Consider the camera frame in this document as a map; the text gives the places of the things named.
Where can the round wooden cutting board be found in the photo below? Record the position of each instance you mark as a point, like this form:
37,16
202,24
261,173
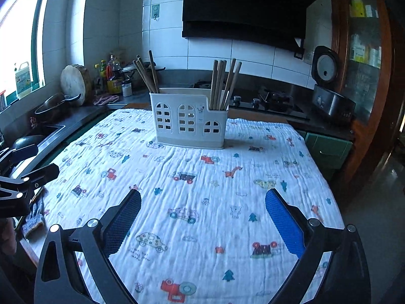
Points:
75,80

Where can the pink dish cloth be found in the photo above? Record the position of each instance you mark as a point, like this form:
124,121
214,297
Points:
105,100

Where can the green wall hook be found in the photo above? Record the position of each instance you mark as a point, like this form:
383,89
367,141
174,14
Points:
155,11

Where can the white seasoning shaker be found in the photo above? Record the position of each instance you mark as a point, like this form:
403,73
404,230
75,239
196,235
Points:
126,89

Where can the wooden glass door cabinet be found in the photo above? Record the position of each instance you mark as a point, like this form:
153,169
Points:
370,44

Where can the yellow cap oil bottle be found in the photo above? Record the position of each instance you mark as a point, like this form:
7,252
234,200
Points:
102,69

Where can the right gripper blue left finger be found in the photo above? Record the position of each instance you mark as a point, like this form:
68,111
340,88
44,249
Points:
118,220

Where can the black wok pan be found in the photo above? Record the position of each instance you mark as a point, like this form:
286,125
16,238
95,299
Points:
54,107

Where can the black rice cooker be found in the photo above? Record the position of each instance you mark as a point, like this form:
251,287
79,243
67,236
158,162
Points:
325,69

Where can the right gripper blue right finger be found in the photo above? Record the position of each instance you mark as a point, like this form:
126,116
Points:
289,222

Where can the black gas stove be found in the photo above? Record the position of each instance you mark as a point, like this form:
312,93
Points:
264,100

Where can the white cartoon print cloth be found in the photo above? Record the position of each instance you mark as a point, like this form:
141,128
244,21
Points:
203,234

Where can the black range hood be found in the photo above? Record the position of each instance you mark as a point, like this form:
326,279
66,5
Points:
277,23

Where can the detergent jug on windowsill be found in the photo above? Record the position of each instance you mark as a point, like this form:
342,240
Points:
23,80

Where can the green cabinet drawers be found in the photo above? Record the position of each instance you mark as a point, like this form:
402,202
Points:
327,152

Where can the white plastic utensil holder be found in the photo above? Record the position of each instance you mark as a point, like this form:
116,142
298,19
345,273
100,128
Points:
182,117

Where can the dark soy sauce bottle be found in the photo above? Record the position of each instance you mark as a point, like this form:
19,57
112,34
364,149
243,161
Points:
114,75

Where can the wooden chopstick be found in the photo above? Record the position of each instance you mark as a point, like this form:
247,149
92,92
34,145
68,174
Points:
134,62
142,70
213,84
233,83
219,97
221,65
153,70
228,84

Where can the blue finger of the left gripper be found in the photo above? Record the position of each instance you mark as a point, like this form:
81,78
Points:
24,153
44,175

